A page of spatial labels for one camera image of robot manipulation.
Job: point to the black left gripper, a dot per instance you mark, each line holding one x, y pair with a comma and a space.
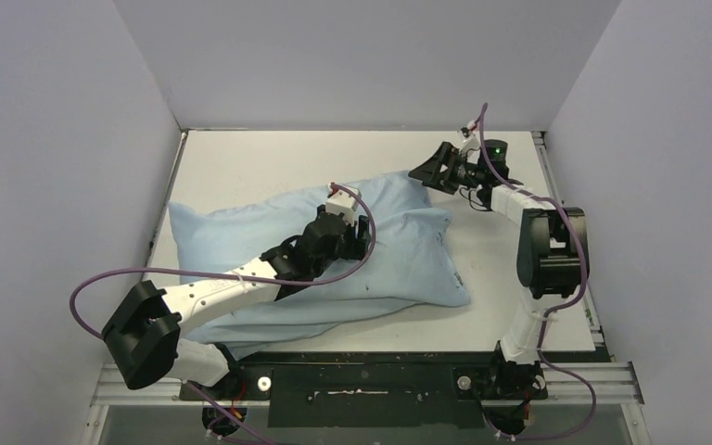
358, 238

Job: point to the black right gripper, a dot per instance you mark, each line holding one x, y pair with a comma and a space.
451, 171

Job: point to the light blue pillowcase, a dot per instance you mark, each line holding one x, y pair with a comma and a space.
409, 265

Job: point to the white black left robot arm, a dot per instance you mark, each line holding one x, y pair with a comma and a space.
146, 334

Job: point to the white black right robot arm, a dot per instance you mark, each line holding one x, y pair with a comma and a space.
551, 261

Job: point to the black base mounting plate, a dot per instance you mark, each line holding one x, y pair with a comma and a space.
371, 389

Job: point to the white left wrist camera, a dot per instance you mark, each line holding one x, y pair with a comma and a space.
341, 201

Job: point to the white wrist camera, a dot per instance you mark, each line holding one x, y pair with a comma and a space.
470, 140
341, 201

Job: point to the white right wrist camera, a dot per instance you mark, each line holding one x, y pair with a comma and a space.
470, 140

